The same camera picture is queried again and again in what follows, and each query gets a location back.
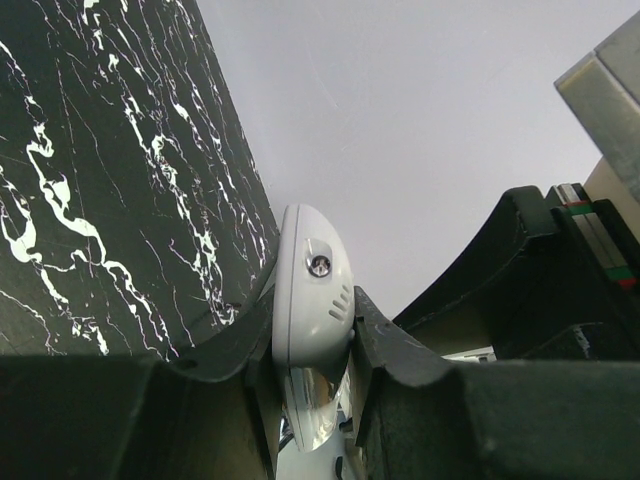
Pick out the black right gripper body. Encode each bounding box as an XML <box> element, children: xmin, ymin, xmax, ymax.
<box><xmin>395</xmin><ymin>185</ymin><xmax>639</xmax><ymax>360</ymax></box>

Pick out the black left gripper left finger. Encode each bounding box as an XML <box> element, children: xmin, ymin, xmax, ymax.
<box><xmin>1</xmin><ymin>263</ymin><xmax>280</xmax><ymax>479</ymax></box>

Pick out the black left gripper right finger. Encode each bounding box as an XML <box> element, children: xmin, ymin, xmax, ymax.
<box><xmin>352</xmin><ymin>288</ymin><xmax>639</xmax><ymax>479</ymax></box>

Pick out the white remote control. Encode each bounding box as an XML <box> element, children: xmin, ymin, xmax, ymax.
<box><xmin>271</xmin><ymin>204</ymin><xmax>355</xmax><ymax>454</ymax></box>

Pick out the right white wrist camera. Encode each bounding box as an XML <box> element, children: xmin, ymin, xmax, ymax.
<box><xmin>584</xmin><ymin>156</ymin><xmax>639</xmax><ymax>213</ymax></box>

